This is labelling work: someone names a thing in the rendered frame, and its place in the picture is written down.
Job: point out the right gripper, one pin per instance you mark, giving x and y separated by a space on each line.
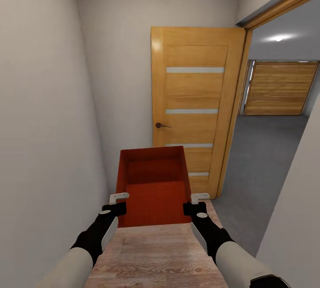
189 207

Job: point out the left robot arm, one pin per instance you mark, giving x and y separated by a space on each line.
74 268

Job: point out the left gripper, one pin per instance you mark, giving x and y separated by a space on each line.
120 207

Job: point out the storage box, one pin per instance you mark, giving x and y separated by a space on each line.
158 183

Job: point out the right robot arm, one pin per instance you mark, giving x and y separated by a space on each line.
238 268

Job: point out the garage door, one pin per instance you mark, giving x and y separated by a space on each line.
279 88

